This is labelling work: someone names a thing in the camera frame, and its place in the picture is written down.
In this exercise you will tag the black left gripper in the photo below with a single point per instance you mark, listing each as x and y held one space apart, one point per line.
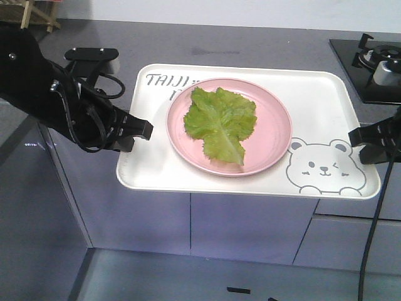
97 124

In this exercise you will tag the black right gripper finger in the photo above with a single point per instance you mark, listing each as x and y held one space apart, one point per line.
382 134
375 154

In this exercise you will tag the green lettuce leaf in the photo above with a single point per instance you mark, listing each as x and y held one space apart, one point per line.
222 120

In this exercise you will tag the pink round plate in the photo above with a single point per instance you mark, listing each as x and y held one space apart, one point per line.
265 147

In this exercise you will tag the cream bear serving tray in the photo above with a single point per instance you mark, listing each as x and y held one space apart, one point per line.
319 162

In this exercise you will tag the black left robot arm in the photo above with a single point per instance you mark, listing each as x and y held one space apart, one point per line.
74 100

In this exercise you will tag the black gas stove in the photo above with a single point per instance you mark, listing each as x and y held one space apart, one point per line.
373 68

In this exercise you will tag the grey lower cabinet front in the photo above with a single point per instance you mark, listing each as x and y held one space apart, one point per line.
320 233

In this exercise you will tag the wooden dish rack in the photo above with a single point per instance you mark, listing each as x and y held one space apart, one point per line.
25 13

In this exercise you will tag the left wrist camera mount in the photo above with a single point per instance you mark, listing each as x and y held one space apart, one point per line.
90 63

